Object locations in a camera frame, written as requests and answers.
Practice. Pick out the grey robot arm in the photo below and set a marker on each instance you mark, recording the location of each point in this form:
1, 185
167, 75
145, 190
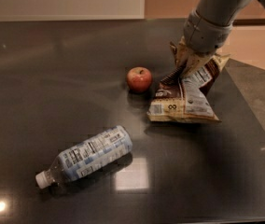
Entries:
221, 12

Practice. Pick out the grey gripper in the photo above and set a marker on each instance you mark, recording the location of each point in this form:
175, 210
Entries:
204, 34

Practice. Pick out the brown chip bag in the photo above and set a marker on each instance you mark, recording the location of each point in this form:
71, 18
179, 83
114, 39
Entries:
183, 99

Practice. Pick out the clear plastic water bottle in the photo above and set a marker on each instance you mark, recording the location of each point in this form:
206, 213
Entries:
87, 157

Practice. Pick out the red apple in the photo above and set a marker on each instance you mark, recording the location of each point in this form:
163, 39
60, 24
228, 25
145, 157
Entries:
139, 79

